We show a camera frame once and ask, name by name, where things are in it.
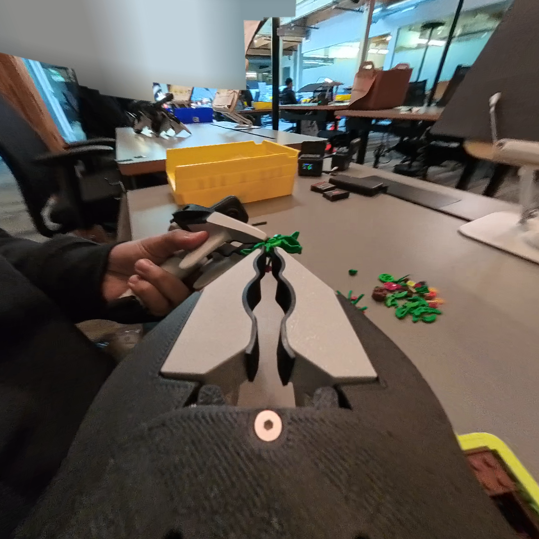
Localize person's left forearm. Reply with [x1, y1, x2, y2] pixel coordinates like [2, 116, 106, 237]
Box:
[0, 229, 115, 326]

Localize black open case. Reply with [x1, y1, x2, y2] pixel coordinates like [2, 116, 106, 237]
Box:
[332, 138, 362, 172]

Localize green toy brick vine plant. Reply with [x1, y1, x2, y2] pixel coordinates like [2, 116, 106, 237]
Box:
[335, 289, 368, 313]

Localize black board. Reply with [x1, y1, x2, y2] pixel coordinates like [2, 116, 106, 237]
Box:
[430, 0, 539, 142]

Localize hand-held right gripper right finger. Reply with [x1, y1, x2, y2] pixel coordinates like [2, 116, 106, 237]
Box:
[273, 248, 378, 406]

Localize person's left hand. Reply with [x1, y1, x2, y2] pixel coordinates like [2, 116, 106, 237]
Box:
[101, 229, 210, 318]

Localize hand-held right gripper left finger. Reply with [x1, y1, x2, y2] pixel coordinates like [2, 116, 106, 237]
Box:
[160, 248, 267, 406]

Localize desk cable cover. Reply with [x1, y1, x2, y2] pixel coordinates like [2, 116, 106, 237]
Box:
[379, 179, 462, 210]

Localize wooden background desk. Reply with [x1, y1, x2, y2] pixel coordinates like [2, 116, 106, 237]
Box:
[333, 105, 445, 166]

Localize spare grippers on desk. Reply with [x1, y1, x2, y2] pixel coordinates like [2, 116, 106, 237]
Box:
[126, 93, 193, 139]

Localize brown paper bag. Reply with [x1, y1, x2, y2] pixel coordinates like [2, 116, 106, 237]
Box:
[349, 61, 414, 111]

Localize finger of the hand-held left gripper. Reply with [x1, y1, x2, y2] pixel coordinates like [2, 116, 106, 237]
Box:
[179, 212, 268, 271]
[191, 244, 255, 292]

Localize white document stand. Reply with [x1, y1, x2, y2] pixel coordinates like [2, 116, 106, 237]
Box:
[458, 93, 539, 265]

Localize black flat box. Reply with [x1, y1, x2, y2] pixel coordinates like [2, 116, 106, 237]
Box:
[328, 174, 388, 198]

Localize blue plastic bin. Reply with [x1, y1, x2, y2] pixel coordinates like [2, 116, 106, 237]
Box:
[170, 106, 214, 124]

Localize black office chair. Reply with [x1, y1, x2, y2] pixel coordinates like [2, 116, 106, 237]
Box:
[0, 95, 128, 239]

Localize wooden post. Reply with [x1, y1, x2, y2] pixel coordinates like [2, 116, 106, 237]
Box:
[0, 52, 67, 153]

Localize green toy brick leaf sprig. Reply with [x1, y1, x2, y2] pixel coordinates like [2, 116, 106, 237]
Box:
[241, 232, 303, 275]

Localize yellow plastic bin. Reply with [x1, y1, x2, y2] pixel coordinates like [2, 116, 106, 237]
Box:
[165, 140, 301, 208]

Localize black charger case with display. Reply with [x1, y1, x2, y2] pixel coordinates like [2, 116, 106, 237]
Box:
[298, 141, 327, 177]

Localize lime green toy brick pot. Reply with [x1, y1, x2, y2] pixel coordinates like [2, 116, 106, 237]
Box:
[457, 432, 539, 539]

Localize pile of small toy bricks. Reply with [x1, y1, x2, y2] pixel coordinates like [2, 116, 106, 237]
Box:
[373, 274, 445, 324]

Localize black pole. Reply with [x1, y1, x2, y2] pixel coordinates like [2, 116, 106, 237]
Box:
[271, 17, 281, 132]
[421, 20, 446, 83]

